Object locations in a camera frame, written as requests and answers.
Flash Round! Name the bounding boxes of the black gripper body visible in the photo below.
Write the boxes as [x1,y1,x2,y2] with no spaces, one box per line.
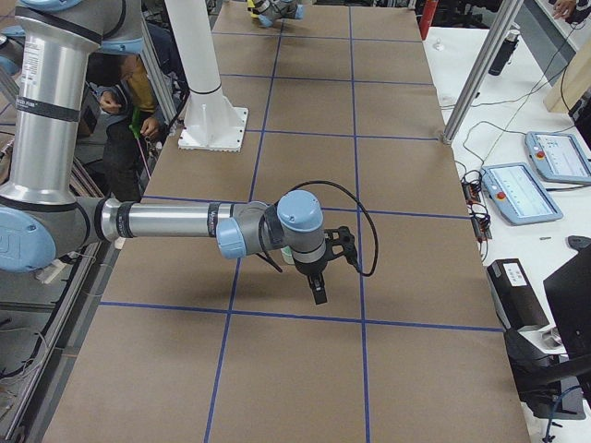
[295,258,326,277]

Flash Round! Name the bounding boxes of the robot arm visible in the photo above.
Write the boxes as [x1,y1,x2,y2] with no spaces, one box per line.
[1,1,328,304]
[247,0,305,28]

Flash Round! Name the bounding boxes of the green cup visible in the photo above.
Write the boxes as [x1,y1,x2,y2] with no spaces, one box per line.
[281,246,295,265]

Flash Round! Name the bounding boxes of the black box with label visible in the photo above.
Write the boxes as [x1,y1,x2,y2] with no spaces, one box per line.
[487,258,549,332]

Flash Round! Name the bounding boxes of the near teach pendant tablet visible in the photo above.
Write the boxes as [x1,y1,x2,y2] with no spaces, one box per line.
[481,162,563,225]

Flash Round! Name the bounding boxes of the teach pendant tablet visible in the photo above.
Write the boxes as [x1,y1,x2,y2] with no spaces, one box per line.
[481,162,563,225]
[525,132,590,186]

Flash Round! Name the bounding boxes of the far teach pendant tablet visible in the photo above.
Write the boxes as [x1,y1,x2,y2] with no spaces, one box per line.
[525,132,590,186]

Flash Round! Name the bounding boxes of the seated person dark shirt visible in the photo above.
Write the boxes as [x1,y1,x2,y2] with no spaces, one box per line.
[87,52,166,202]

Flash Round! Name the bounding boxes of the black water bottle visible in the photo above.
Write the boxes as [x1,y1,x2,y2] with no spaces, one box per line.
[488,30,521,76]

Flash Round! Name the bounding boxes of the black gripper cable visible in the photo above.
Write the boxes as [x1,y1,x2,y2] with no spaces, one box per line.
[258,179,380,278]

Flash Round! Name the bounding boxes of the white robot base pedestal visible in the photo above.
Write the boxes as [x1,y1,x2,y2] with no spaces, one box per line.
[165,0,248,152]

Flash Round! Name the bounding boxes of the aluminium frame post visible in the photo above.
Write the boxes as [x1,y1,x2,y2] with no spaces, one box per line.
[440,0,524,145]

